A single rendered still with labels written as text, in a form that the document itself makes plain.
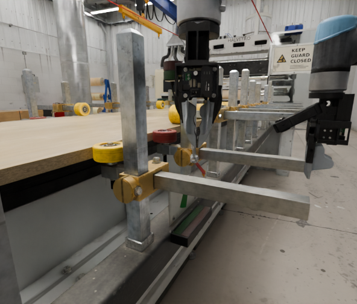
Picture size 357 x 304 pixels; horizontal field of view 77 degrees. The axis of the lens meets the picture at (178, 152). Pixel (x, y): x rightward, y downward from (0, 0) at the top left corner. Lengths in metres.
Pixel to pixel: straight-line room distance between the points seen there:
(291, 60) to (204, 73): 2.78
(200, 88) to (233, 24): 9.50
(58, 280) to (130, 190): 0.29
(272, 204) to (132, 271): 0.28
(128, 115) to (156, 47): 10.35
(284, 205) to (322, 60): 0.34
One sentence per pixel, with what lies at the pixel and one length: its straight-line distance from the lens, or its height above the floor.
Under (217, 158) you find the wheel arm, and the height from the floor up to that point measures 0.84.
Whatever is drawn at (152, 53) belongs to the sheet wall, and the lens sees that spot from 10.82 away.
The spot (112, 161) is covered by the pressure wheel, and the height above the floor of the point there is 0.88.
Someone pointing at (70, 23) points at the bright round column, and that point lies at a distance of 4.72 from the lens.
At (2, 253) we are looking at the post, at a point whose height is 0.86.
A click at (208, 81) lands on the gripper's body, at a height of 1.04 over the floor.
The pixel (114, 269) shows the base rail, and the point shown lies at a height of 0.70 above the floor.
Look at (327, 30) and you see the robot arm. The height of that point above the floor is 1.15.
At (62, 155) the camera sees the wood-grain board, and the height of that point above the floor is 0.90.
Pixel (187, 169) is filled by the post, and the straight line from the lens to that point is 0.67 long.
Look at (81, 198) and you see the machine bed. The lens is 0.66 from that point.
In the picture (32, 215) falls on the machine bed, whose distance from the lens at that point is 0.59.
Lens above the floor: 1.02
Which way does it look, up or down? 14 degrees down
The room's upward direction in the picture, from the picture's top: straight up
